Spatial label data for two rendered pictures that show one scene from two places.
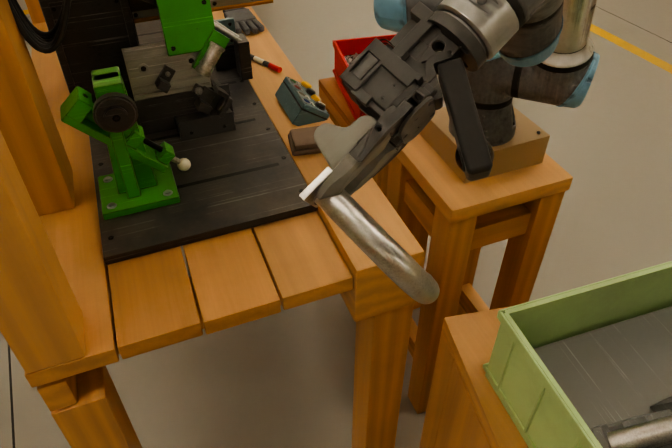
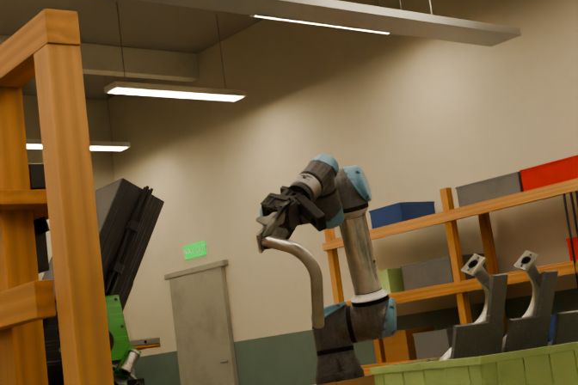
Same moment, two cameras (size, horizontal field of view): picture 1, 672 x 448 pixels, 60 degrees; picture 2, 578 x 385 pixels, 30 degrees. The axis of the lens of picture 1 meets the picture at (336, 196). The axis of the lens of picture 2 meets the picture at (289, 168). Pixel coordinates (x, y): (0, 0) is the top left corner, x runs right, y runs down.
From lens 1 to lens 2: 2.30 m
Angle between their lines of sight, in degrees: 52
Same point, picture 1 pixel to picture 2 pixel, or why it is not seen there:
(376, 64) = (273, 198)
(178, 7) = not seen: hidden behind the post
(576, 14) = (365, 264)
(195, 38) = (117, 350)
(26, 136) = (35, 369)
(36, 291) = (104, 366)
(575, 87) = (385, 314)
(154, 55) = not seen: hidden behind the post
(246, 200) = not seen: outside the picture
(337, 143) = (266, 219)
